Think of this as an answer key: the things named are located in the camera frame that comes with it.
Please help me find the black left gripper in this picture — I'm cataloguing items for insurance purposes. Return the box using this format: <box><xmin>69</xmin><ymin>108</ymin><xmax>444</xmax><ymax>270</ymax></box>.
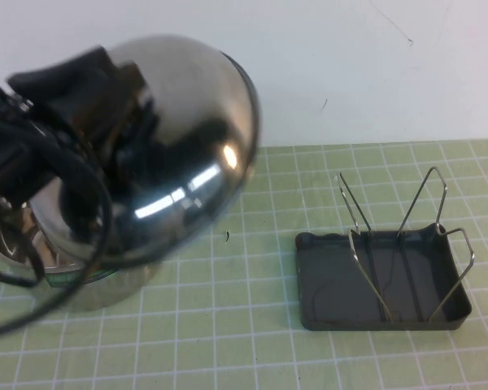
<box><xmin>0</xmin><ymin>46</ymin><xmax>147</xmax><ymax>192</ymax></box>

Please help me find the steel pot lid black knob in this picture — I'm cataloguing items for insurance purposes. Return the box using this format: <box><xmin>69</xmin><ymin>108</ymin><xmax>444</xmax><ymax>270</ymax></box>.
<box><xmin>28</xmin><ymin>34</ymin><xmax>264</xmax><ymax>271</ymax></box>

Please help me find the stainless steel pot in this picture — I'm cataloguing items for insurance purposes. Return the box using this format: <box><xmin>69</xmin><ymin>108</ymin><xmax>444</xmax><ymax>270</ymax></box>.
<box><xmin>0</xmin><ymin>194</ymin><xmax>168</xmax><ymax>314</ymax></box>

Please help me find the green grid table mat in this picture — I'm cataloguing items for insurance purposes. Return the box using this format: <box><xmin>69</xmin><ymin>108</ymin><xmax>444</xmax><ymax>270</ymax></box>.
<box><xmin>0</xmin><ymin>137</ymin><xmax>488</xmax><ymax>390</ymax></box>

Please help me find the dark grey drip tray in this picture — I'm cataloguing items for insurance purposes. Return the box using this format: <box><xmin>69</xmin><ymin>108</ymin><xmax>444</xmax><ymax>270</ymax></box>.
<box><xmin>294</xmin><ymin>222</ymin><xmax>473</xmax><ymax>331</ymax></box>

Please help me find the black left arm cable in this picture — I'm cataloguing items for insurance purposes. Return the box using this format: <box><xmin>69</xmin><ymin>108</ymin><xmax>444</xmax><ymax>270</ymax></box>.
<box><xmin>0</xmin><ymin>121</ymin><xmax>113</xmax><ymax>338</ymax></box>

